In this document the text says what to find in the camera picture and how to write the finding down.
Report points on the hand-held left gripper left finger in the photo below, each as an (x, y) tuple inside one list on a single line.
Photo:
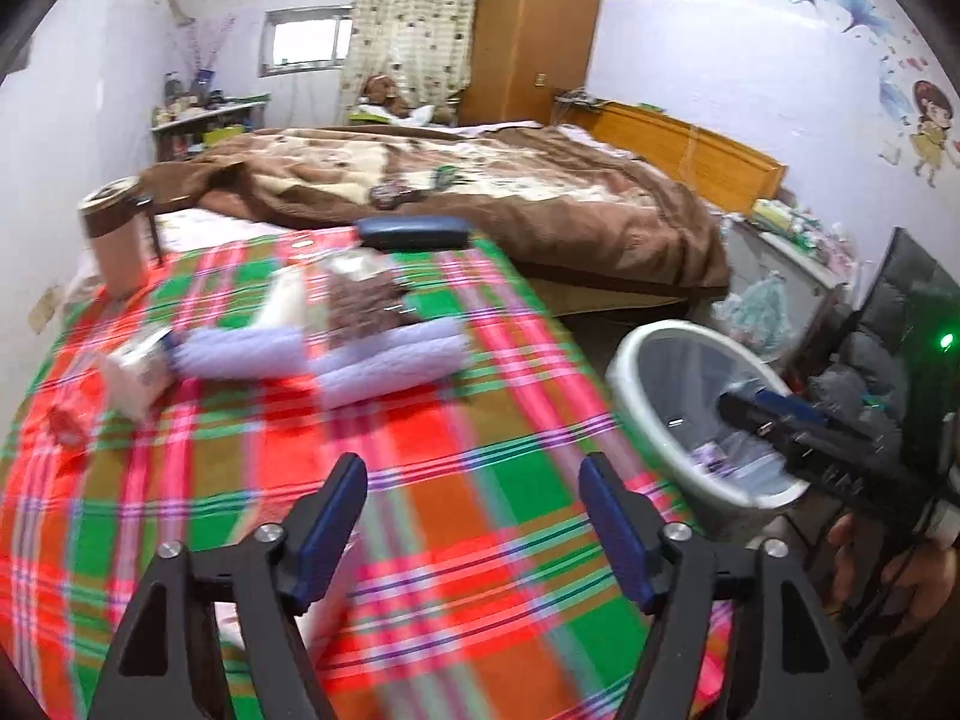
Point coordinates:
[(330, 532)]

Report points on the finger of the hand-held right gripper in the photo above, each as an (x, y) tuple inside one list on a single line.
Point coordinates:
[(772, 439), (795, 406)]

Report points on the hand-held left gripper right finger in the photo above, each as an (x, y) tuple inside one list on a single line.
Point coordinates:
[(611, 532)]

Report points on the white round trash bin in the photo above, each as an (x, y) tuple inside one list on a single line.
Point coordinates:
[(637, 360)]

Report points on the person's right hand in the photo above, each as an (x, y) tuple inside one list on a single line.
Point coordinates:
[(926, 581)]

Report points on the crumpled printed wrapper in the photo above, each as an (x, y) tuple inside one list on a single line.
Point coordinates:
[(710, 459)]

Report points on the pale plastic bag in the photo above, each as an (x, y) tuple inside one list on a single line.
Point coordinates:
[(754, 315)]

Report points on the white cabinet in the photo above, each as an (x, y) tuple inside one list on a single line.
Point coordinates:
[(795, 270)]

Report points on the plaid bed cloth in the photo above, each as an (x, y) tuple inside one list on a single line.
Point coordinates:
[(487, 420)]

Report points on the beige mattress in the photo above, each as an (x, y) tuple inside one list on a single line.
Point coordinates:
[(600, 298)]

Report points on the brown snack wrapper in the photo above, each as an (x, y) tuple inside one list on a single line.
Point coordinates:
[(364, 304)]

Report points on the cream tissue packet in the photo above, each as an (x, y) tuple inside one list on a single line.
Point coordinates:
[(283, 304)]

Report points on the white small carton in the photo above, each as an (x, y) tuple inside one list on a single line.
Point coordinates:
[(135, 375)]

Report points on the brown plush blanket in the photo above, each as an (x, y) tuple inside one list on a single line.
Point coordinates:
[(600, 225)]

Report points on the clear plastic packet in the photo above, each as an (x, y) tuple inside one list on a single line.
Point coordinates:
[(352, 264)]

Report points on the wooden headboard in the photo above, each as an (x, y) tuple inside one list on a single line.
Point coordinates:
[(697, 150)]

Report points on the small red packet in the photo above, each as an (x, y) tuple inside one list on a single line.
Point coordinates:
[(67, 426)]

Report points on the dark blue glasses case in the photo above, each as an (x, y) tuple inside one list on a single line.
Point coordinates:
[(412, 232)]

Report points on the white floral bed sheet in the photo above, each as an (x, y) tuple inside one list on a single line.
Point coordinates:
[(217, 223)]

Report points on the crushed dark can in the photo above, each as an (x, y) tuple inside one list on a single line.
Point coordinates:
[(390, 195)]

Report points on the beige brown tumbler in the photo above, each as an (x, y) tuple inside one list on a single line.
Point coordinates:
[(120, 255)]

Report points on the small green box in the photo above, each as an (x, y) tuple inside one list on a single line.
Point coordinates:
[(445, 177)]

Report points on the brown teddy bear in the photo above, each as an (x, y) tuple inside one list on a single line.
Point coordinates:
[(379, 94)]

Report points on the wooden wardrobe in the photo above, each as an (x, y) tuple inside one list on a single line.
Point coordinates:
[(532, 22)]

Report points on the window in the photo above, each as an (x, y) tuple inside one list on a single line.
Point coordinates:
[(307, 41)]

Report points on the vase of purple branches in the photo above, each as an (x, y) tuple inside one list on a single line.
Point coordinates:
[(201, 52)]

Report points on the patterned cream curtain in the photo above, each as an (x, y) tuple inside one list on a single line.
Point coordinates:
[(412, 15)]

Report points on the cartoon girl wall sticker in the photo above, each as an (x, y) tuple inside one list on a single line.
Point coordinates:
[(926, 124)]

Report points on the blue dolphin wall sticker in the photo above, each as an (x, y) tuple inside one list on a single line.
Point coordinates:
[(855, 7)]

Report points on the cluttered wall shelf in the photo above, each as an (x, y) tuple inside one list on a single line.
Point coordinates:
[(202, 124)]

